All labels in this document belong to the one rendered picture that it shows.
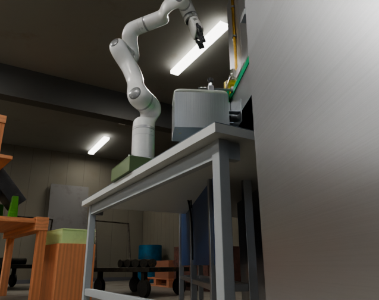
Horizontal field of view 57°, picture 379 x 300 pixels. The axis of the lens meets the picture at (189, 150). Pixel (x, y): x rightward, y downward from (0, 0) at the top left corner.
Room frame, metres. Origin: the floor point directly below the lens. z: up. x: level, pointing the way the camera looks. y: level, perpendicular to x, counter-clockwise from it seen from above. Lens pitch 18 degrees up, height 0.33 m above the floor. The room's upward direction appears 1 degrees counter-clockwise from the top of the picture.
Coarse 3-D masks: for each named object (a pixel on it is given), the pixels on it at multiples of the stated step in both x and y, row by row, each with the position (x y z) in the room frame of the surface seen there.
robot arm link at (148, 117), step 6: (156, 102) 1.74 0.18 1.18; (150, 108) 1.72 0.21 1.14; (156, 108) 1.76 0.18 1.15; (144, 114) 1.76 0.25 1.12; (150, 114) 1.75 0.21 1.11; (156, 114) 1.76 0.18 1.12; (138, 120) 1.68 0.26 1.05; (144, 120) 1.67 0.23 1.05; (150, 120) 1.69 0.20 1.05; (138, 126) 1.67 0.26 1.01; (144, 126) 1.67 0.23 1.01; (150, 126) 1.69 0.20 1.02
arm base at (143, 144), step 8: (136, 128) 1.68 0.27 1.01; (144, 128) 1.67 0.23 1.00; (136, 136) 1.68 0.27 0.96; (144, 136) 1.67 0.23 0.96; (152, 136) 1.70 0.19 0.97; (136, 144) 1.67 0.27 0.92; (144, 144) 1.67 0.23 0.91; (152, 144) 1.70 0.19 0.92; (136, 152) 1.67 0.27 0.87; (144, 152) 1.67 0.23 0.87; (152, 152) 1.70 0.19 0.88
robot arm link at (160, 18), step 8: (168, 0) 1.58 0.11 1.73; (176, 0) 1.56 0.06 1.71; (184, 0) 1.55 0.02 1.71; (160, 8) 1.65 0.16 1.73; (168, 8) 1.59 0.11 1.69; (184, 8) 1.61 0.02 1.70; (144, 16) 1.71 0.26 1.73; (152, 16) 1.69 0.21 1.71; (160, 16) 1.67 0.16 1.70; (144, 24) 1.72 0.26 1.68; (152, 24) 1.72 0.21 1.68; (160, 24) 1.72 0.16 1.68
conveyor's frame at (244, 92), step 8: (248, 72) 1.18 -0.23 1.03; (248, 80) 1.19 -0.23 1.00; (240, 88) 1.30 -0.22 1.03; (248, 88) 1.19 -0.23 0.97; (240, 96) 1.31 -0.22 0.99; (248, 96) 1.20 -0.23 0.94; (232, 104) 1.45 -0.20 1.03; (248, 104) 1.48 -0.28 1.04; (248, 112) 1.57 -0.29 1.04; (248, 120) 1.61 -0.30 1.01; (248, 128) 1.62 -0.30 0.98
